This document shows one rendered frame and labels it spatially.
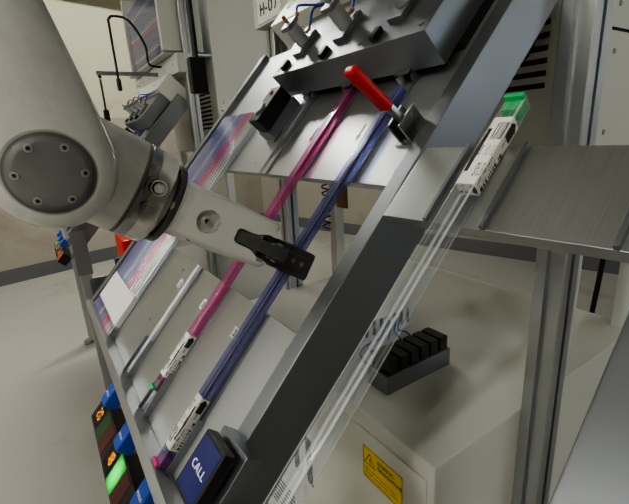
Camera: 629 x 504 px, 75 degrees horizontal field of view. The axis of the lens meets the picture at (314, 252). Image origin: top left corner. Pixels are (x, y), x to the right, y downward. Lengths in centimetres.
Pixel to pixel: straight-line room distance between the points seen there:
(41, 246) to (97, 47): 181
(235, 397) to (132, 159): 25
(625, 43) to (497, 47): 31
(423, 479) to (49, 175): 57
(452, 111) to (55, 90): 35
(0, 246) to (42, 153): 388
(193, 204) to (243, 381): 19
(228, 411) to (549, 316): 45
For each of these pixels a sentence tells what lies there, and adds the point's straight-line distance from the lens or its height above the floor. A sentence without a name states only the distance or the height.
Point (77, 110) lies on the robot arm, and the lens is 28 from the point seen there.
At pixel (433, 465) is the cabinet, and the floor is 62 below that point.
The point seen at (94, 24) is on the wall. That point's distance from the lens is 450.
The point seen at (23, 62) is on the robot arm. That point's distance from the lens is 28.
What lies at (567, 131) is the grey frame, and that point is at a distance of 62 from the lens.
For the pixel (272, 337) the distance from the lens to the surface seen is 44.
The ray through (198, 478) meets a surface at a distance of 38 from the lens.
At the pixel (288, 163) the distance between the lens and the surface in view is 64.
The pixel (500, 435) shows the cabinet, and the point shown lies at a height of 60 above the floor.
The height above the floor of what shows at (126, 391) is 73.
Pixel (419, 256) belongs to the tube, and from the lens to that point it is 26.
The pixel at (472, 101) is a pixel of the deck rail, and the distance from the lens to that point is 49.
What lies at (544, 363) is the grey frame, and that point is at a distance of 70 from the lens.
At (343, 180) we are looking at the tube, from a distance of 48.
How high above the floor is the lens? 105
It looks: 16 degrees down
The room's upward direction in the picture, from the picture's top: 3 degrees counter-clockwise
